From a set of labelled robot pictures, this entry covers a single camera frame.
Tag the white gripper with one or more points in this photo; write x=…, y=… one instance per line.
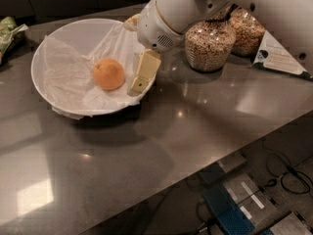
x=151, y=26

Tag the orange fruit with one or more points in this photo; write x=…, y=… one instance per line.
x=108, y=74

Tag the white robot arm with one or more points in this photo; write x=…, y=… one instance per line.
x=289, y=21

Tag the blue robot base part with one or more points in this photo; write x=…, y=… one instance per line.
x=226, y=212

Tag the white bowl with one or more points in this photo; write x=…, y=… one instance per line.
x=81, y=36

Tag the glass cereal jar front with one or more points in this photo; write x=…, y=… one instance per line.
x=208, y=45

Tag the glass cereal jar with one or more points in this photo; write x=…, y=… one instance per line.
x=249, y=33
x=208, y=45

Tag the white paper liner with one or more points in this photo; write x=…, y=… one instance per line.
x=65, y=79

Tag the glass cereal jar right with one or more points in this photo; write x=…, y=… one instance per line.
x=249, y=33

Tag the white allergen info card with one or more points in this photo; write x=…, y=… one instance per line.
x=272, y=56

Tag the green snack packet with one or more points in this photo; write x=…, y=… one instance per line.
x=11, y=35

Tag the grey metal base plate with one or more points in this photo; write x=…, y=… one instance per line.
x=249, y=197

